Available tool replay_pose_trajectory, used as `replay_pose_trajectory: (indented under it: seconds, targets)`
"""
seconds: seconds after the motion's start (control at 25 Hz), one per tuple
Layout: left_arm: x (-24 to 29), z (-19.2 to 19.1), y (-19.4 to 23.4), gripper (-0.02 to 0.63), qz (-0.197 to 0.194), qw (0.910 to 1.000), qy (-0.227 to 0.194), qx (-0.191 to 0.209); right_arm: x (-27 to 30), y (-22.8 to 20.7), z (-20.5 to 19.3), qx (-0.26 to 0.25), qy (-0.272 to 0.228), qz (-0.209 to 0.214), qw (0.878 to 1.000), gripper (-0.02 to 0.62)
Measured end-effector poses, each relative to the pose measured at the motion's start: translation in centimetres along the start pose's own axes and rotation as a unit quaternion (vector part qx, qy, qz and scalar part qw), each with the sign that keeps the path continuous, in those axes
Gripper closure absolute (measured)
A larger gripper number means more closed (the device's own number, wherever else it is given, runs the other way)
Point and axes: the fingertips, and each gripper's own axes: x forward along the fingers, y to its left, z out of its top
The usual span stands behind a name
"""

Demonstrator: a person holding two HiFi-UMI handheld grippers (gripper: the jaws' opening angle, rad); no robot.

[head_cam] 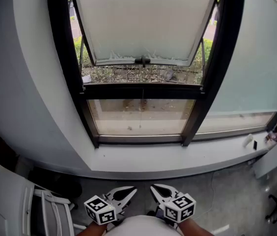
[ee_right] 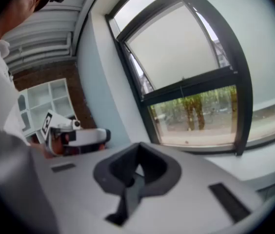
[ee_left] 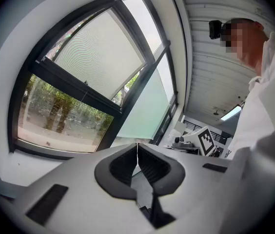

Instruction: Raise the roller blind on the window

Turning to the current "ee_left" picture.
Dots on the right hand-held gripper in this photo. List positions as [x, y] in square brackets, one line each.
[205, 140]

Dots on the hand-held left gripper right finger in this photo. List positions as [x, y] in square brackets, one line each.
[191, 179]

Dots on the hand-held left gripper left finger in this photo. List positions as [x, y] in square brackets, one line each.
[79, 179]

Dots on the black metal railing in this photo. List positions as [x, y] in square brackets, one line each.
[201, 127]

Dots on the long ceiling light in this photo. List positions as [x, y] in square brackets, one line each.
[230, 113]

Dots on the pale green roller blind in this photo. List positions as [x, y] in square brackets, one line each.
[144, 111]

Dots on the person's white shirt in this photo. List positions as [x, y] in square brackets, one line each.
[261, 101]

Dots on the person's head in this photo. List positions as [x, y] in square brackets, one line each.
[247, 43]

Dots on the black window frame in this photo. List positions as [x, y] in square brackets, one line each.
[64, 82]

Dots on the black head-worn camera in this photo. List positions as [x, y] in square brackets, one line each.
[215, 29]

